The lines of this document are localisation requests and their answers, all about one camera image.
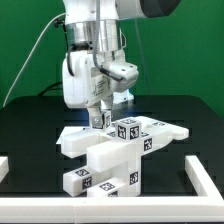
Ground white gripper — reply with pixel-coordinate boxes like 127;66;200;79
62;53;112;129

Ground white chair back frame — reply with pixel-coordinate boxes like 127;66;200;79
61;116;189;173

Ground white chair seat plate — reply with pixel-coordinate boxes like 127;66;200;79
95;158;141;197

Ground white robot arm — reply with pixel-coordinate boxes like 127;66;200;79
62;0;181;129

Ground white marker base plate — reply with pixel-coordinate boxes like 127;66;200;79
56;127;72;145

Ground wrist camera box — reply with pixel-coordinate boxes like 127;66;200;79
102;61;139;93

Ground black base cables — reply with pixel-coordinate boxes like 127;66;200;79
38;81;64;98

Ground white camera cable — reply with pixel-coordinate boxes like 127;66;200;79
3;11;68;109

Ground white U-shaped obstacle frame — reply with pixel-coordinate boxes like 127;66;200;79
0;155;224;224

